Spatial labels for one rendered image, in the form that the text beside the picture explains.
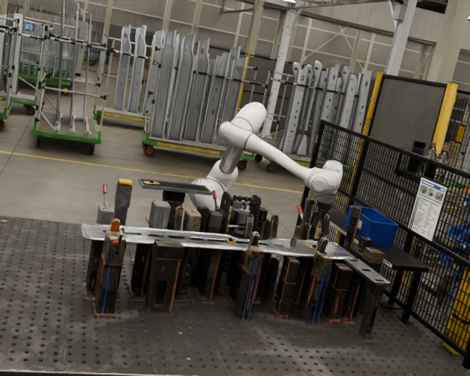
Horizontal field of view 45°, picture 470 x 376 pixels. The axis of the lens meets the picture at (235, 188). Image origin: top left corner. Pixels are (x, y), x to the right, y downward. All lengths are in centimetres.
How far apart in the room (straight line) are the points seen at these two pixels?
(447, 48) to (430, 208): 749
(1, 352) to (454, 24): 931
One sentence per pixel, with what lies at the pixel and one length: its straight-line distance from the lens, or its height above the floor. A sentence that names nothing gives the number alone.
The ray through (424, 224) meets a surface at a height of 122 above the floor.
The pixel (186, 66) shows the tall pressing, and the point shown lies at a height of 155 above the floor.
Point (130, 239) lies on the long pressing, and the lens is 258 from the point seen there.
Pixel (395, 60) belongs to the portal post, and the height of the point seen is 231.
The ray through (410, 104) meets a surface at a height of 177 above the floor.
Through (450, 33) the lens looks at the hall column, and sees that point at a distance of 1048.
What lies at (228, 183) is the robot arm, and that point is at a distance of 353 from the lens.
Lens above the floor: 187
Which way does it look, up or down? 13 degrees down
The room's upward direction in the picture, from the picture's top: 12 degrees clockwise
